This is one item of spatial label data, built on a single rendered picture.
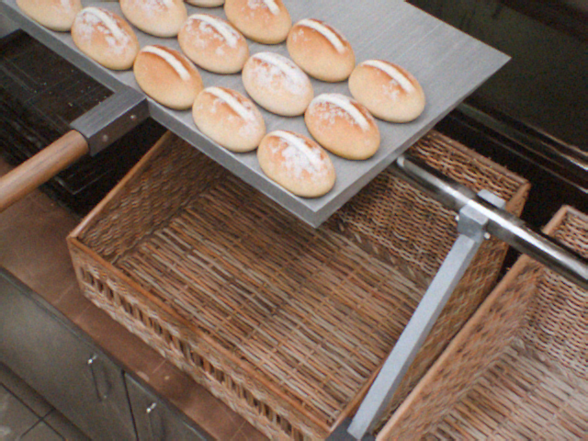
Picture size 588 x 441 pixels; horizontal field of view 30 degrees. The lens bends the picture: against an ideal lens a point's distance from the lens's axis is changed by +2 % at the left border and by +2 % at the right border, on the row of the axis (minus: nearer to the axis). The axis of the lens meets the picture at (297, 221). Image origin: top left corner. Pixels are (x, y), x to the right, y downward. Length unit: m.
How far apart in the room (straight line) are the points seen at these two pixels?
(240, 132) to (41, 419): 1.35
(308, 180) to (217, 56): 0.23
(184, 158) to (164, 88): 0.63
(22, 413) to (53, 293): 0.62
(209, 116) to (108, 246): 0.67
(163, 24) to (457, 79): 0.37
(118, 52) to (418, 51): 0.36
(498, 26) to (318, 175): 0.52
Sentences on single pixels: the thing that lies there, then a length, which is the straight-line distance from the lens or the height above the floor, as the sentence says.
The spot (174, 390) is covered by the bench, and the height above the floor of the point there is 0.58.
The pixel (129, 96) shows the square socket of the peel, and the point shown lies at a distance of 1.30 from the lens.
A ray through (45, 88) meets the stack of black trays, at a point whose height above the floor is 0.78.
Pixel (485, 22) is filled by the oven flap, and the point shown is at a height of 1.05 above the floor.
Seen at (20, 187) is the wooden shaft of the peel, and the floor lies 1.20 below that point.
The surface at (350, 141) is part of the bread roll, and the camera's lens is 1.23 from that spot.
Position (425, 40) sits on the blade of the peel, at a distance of 1.40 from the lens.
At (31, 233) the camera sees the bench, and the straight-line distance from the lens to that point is 2.02.
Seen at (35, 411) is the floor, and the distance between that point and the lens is 2.49.
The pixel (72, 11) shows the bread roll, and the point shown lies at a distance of 1.42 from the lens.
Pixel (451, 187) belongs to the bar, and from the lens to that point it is 1.24.
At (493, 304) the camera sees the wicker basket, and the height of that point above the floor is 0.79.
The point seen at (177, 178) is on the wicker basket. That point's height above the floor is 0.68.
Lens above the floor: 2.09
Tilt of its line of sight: 50 degrees down
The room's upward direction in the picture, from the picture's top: 1 degrees counter-clockwise
